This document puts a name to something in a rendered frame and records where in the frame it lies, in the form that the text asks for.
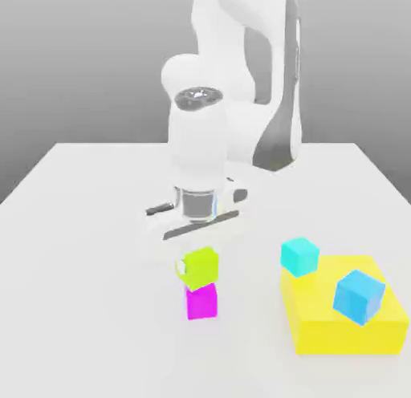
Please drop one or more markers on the small cyan cube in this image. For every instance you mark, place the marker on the small cyan cube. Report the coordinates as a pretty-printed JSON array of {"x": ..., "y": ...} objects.
[{"x": 299, "y": 256}]

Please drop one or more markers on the large yellow box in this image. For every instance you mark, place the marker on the large yellow box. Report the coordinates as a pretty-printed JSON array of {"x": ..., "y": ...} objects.
[{"x": 346, "y": 335}]

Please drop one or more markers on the small blue cube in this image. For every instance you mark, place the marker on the small blue cube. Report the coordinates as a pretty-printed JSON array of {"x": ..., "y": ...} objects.
[{"x": 356, "y": 297}]

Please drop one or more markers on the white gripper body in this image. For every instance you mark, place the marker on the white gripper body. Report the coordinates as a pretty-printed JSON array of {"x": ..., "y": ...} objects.
[{"x": 199, "y": 228}]

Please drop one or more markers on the small magenta cube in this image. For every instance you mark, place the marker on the small magenta cube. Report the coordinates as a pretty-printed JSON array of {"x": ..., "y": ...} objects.
[{"x": 201, "y": 303}]

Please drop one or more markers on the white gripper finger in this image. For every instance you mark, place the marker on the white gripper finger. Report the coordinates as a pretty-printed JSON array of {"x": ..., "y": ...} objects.
[{"x": 181, "y": 267}]

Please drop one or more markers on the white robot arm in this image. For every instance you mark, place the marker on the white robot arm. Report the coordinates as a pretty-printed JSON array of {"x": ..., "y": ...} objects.
[{"x": 196, "y": 141}]

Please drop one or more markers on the small lime green cube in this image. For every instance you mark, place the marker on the small lime green cube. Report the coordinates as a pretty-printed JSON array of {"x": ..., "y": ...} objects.
[{"x": 202, "y": 266}]

